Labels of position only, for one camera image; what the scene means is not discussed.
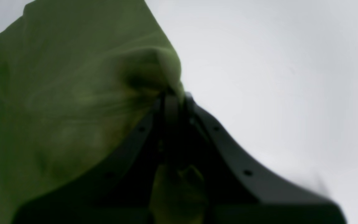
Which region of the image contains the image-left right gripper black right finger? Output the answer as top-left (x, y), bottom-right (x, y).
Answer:
top-left (183, 92), bottom-right (346, 224)

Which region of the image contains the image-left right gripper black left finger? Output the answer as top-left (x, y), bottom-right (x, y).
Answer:
top-left (12, 93), bottom-right (179, 224)

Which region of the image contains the olive green T-shirt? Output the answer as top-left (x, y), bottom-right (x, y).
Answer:
top-left (0, 0), bottom-right (209, 224)

